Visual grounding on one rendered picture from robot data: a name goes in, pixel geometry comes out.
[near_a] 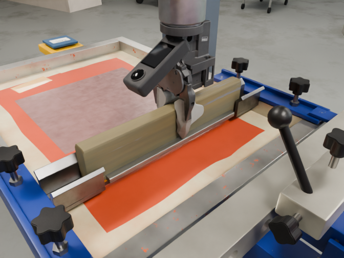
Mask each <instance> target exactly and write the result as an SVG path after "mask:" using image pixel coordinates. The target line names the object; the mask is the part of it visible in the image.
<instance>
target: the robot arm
mask: <svg viewBox="0 0 344 258"><path fill-rule="evenodd" d="M158 10H159V20H160V32H162V33H163V34H166V35H165V36H164V37H163V38H162V39H161V40H160V41H159V42H158V43H157V44H156V45H155V46H154V48H153V49H152V50H151V51H150V52H149V53H148V54H147V55H146V56H145V57H144V58H143V59H142V60H141V61H140V62H139V63H138V64H137V65H136V66H135V67H134V68H133V69H132V70H131V71H130V72H129V73H128V74H127V75H126V76H125V77H124V79H123V83H124V84H125V85H126V87H127V88H128V89H129V90H131V91H133V92H134V93H136V94H138V95H140V96H142V97H146V96H147V95H148V94H149V93H150V92H151V91H152V90H153V93H154V98H155V103H156V104H157V108H160V107H162V106H164V105H167V104H169V103H171V102H174V101H175V102H174V104H175V110H176V112H177V120H176V122H177V130H176V132H177V133H178V135H179V136H180V137H181V138H182V139H183V138H185V137H186V135H187V134H188V131H189V128H190V125H191V124H193V123H194V122H195V121H196V120H197V119H198V118H200V117H201V116H202V115H203V112H204V107H203V106H202V105H199V104H196V102H195V99H196V95H195V92H194V90H196V89H198V88H201V87H202V86H204V87H207V86H210V85H212V84H213V80H214V68H215V61H216V58H215V57H214V56H211V55H209V54H208V53H209V38H210V23H211V21H210V20H205V15H206V0H158ZM210 66H212V75H211V79H208V78H209V67H210Z"/></svg>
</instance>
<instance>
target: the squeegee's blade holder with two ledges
mask: <svg viewBox="0 0 344 258"><path fill-rule="evenodd" d="M233 116H234V112H233V111H231V110H229V111H227V112H225V113H223V114H221V115H219V116H218V117H216V118H214V119H212V120H210V121H208V122H206V123H204V124H202V125H200V126H198V127H197V128H195V129H193V130H191V131H189V132H188V134H187V135H186V137H185V138H183V139H182V138H181V137H178V138H176V139H174V140H172V141H170V142H168V143H166V144H164V145H163V146H161V147H159V148H157V149H155V150H153V151H151V152H149V153H147V154H145V155H143V156H142V157H140V158H138V159H136V160H134V161H132V162H130V163H128V164H126V165H124V166H122V167H121V168H119V169H117V170H115V171H113V172H111V173H109V174H107V175H106V180H107V181H108V182H109V183H112V182H114V181H116V180H118V179H120V178H122V177H123V176H125V175H127V174H129V173H131V172H133V171H134V170H136V169H138V168H140V167H142V166H144V165H145V164H147V163H149V162H151V161H153V160H155V159H156V158H158V157H160V156H162V155H163V154H165V153H167V152H169V151H171V150H172V149H174V148H176V147H178V146H180V145H182V144H183V143H185V142H187V141H189V140H191V139H193V138H194V137H196V136H198V135H200V134H202V133H204V132H206V131H207V130H209V129H211V128H213V127H215V126H217V125H218V124H220V123H222V122H224V121H226V120H227V119H229V118H231V117H233Z"/></svg>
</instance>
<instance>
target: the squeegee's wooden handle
mask: <svg viewBox="0 0 344 258"><path fill-rule="evenodd" d="M240 90H241V80H240V79H238V78H236V77H233V76H232V77H229V78H227V79H225V80H222V81H220V82H218V83H215V84H213V85H211V86H208V87H206V88H204V89H201V90H199V91H197V92H195V95H196V99H195V102H196V104H199V105H202V106H203V107H204V112H203V115H202V116H201V117H200V118H198V119H197V120H196V121H195V122H194V123H193V124H191V125H190V128H189V131H191V130H193V129H195V128H197V127H198V126H200V125H202V124H204V123H206V122H208V121H210V120H212V119H214V118H216V117H218V116H219V115H221V114H223V113H225V112H227V111H229V110H231V111H233V112H234V110H235V103H236V100H237V99H239V97H240ZM174 102H175V101H174ZM174 102H171V103H169V104H167V105H164V106H162V107H160V108H158V109H155V110H153V111H151V112H148V113H146V114H144V115H141V116H139V117H137V118H134V119H132V120H130V121H127V122H125V123H123V124H120V125H118V126H116V127H114V128H111V129H109V130H107V131H104V132H102V133H100V134H97V135H95V136H93V137H90V138H88V139H85V140H83V141H81V142H78V143H76V144H75V151H76V156H77V160H78V165H79V169H80V174H81V177H84V176H86V175H88V174H90V173H92V172H94V171H96V170H98V169H100V168H102V167H103V168H104V169H105V172H103V176H104V180H106V175H107V174H109V173H111V172H113V171H115V170H117V169H119V168H121V167H122V166H124V165H126V164H128V163H130V162H132V161H134V160H136V159H138V158H140V157H142V156H143V155H145V154H147V153H149V152H151V151H153V150H155V149H157V148H159V147H161V146H163V145H164V144H166V143H168V142H170V141H172V140H174V139H176V138H178V137H179V135H178V133H177V132H176V130H177V122H176V120H177V112H176V110H175V104H174Z"/></svg>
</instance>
